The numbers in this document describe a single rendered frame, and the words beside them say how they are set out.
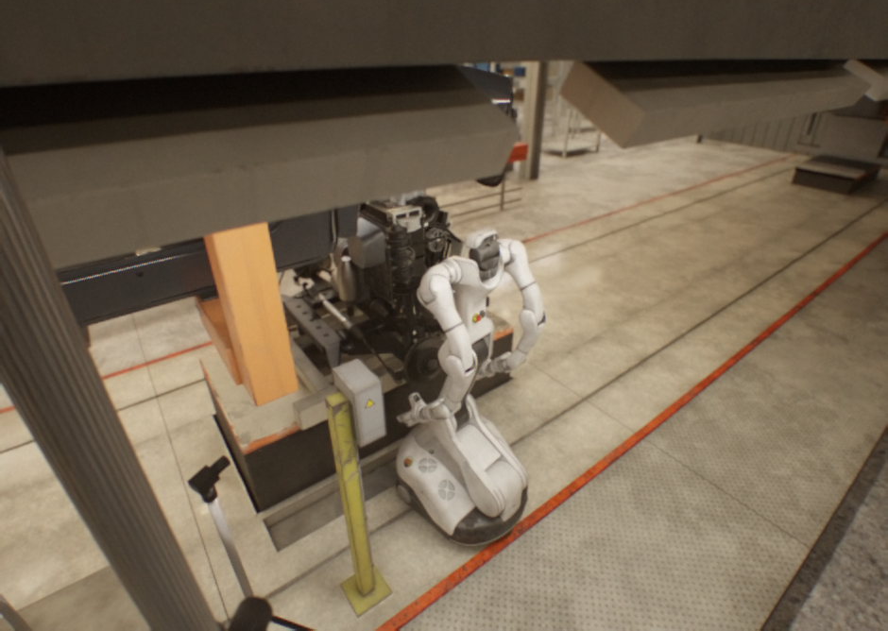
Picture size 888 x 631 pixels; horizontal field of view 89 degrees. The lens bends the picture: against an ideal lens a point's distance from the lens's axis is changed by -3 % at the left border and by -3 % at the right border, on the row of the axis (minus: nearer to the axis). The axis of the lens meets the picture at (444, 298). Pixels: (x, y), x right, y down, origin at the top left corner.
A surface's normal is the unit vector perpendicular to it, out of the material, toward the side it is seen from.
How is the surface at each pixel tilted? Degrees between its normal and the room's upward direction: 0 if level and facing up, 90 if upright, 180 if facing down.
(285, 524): 0
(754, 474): 0
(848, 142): 90
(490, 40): 90
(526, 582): 0
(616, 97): 90
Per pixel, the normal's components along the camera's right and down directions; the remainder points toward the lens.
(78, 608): 0.00, -0.88
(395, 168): 0.54, 0.74
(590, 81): -0.80, 0.29
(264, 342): 0.60, 0.39
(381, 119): 0.27, -0.61
